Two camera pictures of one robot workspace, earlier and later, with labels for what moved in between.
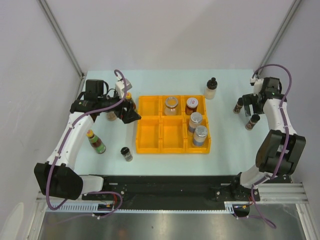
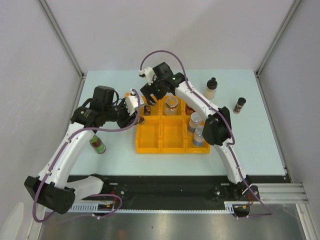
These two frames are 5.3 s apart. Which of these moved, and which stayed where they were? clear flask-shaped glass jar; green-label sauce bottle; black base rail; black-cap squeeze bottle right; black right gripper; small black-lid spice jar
Moved: small black-lid spice jar; black right gripper
Stayed: black base rail; black-cap squeeze bottle right; clear flask-shaped glass jar; green-label sauce bottle
